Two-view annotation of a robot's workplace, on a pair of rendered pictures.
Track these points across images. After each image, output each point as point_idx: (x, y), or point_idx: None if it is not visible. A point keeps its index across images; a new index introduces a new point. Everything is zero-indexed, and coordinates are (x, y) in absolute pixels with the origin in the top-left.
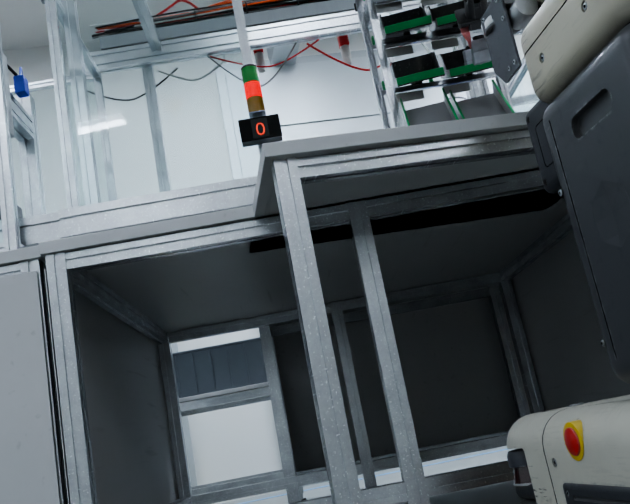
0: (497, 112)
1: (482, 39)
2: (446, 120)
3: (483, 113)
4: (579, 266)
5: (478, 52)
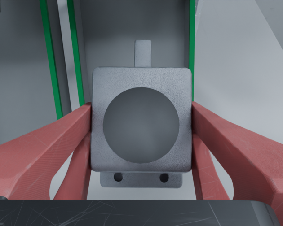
0: (167, 12)
1: (157, 172)
2: (42, 31)
3: (136, 0)
4: None
5: (123, 187)
